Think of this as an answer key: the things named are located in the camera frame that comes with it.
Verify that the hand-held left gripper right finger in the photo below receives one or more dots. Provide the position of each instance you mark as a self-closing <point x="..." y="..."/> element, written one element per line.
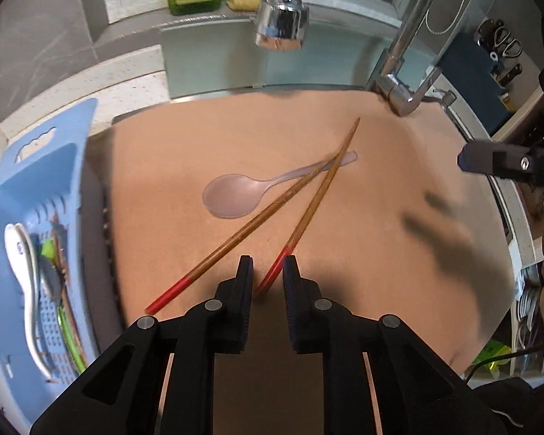
<point x="288" y="281"/>

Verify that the yellow sponge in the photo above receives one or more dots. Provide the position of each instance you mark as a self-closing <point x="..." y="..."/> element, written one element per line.
<point x="245" y="2"/>

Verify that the chrome kitchen faucet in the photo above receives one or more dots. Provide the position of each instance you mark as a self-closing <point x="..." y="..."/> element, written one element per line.
<point x="405" y="40"/>

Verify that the green plastic spoon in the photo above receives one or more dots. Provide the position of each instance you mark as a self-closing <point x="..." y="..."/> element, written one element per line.
<point x="48" y="250"/>

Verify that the dark blue knife block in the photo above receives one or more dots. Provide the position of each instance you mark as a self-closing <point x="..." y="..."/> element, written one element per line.
<point x="467" y="63"/>

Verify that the dark clothing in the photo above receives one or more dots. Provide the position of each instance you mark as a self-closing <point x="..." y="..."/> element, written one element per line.
<point x="526" y="408"/>

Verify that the orange mat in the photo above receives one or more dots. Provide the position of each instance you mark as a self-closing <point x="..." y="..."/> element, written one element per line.
<point x="390" y="258"/>

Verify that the stacked metal plates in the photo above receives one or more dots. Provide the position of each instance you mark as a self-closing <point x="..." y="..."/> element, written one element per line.
<point x="528" y="299"/>

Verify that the chrome flexible sprayer head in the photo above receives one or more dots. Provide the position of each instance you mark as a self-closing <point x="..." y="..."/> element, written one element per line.
<point x="281" y="22"/>

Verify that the metal spoon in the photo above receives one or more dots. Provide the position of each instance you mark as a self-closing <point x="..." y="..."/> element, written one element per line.
<point x="50" y="278"/>

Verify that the yellow green packet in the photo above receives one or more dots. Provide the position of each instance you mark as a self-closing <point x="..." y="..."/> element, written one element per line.
<point x="494" y="353"/>

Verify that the translucent plastic spoon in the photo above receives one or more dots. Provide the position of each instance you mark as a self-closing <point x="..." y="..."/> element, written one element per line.
<point x="231" y="195"/>

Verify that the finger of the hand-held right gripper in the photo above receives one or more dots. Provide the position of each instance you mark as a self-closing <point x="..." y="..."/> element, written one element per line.
<point x="489" y="158"/>

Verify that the steel sink soap dispenser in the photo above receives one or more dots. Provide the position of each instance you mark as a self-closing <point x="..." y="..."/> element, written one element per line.
<point x="446" y="97"/>

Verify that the steel sink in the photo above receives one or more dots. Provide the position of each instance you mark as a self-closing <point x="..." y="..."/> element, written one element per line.
<point x="498" y="190"/>

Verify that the red-tipped wooden chopstick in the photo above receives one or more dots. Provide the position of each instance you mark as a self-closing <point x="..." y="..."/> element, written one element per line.
<point x="71" y="315"/>
<point x="315" y="197"/>
<point x="62" y="258"/>
<point x="235" y="239"/>

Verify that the blue plastic drain basket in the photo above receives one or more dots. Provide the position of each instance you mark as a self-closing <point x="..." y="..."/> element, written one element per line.
<point x="41" y="176"/>

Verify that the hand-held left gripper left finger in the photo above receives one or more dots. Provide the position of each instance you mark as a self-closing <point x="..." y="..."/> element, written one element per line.
<point x="249" y="281"/>

